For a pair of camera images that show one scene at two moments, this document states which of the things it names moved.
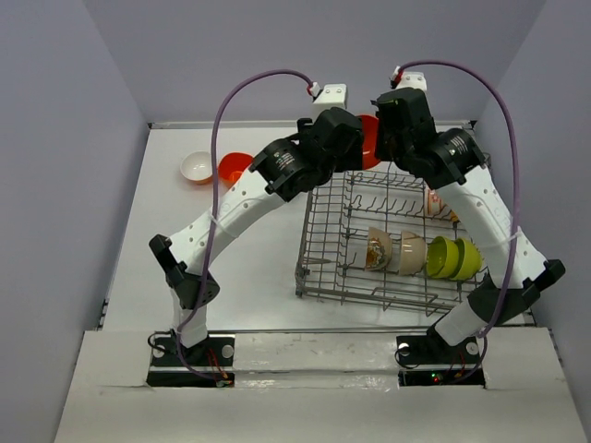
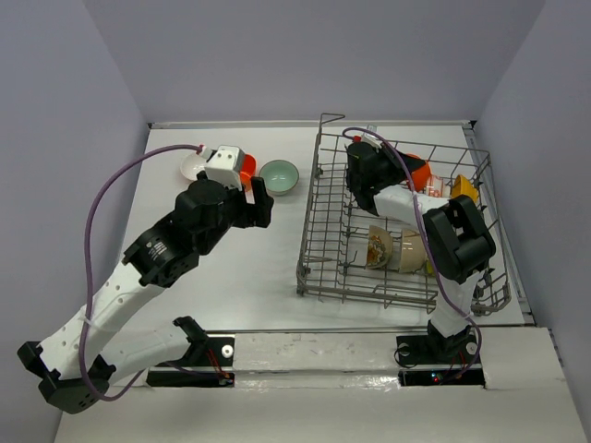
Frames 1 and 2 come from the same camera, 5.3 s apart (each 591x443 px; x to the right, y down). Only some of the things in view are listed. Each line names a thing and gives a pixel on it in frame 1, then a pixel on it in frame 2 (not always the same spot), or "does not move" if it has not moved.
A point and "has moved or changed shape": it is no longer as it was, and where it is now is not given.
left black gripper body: [350, 161] → [236, 214]
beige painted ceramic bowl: [379, 249] does not move
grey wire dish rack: [387, 238] does not move
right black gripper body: [387, 148] → [391, 165]
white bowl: [413, 254] does not move
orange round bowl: [369, 140] has moved or changed shape
